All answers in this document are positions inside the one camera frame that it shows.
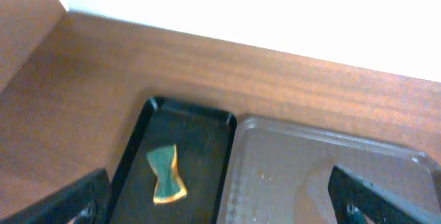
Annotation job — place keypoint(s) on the black plastic tray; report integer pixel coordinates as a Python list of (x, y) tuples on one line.
[(203, 137)]

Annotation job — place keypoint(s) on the brown serving tray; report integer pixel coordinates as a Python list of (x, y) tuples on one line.
[(278, 172)]

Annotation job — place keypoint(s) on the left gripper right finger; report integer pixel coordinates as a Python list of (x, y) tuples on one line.
[(358, 200)]

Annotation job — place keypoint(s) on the green and yellow sponge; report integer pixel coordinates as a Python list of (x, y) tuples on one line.
[(169, 185)]

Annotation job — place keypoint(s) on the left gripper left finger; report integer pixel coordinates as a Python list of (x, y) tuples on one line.
[(83, 201)]

